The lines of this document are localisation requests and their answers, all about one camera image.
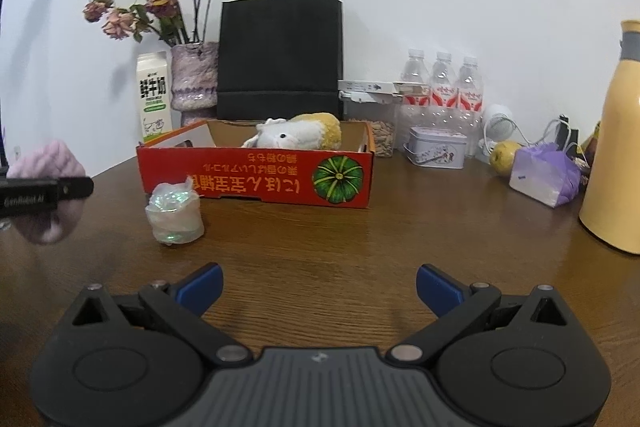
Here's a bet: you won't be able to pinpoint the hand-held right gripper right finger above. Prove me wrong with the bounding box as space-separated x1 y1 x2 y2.
385 264 576 364

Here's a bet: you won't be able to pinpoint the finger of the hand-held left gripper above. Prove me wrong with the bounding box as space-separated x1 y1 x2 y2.
56 176 95 204

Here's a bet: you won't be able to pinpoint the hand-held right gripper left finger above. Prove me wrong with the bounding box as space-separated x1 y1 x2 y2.
67 263 252 364

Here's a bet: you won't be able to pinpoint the purple fuzzy towel roll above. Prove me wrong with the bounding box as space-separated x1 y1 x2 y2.
7 139 86 246

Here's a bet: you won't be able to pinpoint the glittery roll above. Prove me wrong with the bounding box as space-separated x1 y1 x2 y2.
145 177 206 246

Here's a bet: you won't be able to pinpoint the orange cardboard box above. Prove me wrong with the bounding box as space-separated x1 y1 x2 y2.
136 118 376 210

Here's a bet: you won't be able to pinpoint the yellow grey plush hamster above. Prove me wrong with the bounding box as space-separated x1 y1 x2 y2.
241 112 343 151

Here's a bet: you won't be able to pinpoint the white green milk carton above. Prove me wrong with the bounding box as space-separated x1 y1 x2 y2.
136 51 174 144

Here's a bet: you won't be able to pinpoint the pale floral tin box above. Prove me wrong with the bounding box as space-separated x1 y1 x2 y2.
404 126 467 170

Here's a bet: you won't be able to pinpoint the green apple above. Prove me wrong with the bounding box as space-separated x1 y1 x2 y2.
489 141 523 178

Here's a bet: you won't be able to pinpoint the purple tissue pack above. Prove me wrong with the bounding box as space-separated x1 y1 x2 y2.
509 143 582 208

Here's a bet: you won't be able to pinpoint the clear jar of seeds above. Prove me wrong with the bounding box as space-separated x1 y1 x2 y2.
340 91 402 158

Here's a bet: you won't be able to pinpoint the pink textured vase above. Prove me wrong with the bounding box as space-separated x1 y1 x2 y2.
170 41 221 128

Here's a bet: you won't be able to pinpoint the white robot-shaped gadget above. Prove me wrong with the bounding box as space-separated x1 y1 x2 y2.
480 103 518 158

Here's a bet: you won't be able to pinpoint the flat white carton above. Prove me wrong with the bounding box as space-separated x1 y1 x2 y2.
337 79 433 98

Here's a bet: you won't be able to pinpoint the yellow thermos jug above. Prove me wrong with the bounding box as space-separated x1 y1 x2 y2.
579 20 640 255

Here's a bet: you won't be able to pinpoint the black paper bag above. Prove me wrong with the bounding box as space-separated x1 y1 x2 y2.
216 0 345 122

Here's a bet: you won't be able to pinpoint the white charger cables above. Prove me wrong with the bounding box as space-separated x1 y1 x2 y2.
517 117 581 158

